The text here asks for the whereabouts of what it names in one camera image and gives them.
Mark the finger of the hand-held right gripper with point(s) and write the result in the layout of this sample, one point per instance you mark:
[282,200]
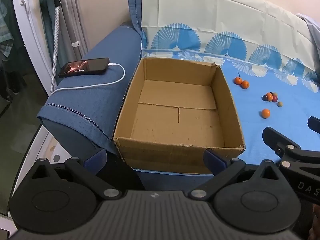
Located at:
[273,137]
[314,123]

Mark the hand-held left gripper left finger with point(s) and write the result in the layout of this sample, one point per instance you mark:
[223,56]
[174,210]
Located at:
[96,160]

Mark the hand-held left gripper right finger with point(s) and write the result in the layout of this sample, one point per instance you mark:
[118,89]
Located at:
[213,160]

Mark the small red tomato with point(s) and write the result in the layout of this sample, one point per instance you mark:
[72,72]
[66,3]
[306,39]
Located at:
[274,99]

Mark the oval orange fruit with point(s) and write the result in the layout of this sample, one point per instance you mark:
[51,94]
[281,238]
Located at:
[269,96]

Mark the small orange with stem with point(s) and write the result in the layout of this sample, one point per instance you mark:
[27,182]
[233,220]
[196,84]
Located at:
[238,80]

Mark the brown cardboard box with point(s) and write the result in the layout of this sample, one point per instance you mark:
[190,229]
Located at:
[175,100]

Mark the blue fan-print sheet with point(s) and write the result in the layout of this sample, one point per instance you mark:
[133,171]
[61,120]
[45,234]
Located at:
[250,130]

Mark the blue sofa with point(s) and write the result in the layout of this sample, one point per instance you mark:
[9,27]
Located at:
[162,180]

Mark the black smartphone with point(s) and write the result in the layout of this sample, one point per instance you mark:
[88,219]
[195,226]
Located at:
[85,67]

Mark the white cloth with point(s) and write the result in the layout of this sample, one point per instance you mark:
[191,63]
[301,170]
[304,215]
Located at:
[313,27]

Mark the white tag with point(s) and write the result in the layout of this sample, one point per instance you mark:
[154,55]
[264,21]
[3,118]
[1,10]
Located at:
[75,44]

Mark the grey curtain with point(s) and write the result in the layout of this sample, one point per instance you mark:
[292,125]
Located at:
[72,17]

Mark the hanging plaid clothing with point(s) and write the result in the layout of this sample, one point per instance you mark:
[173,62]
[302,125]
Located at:
[5,30]

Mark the white door frame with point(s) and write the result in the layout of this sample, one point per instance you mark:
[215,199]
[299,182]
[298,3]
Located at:
[30,30]

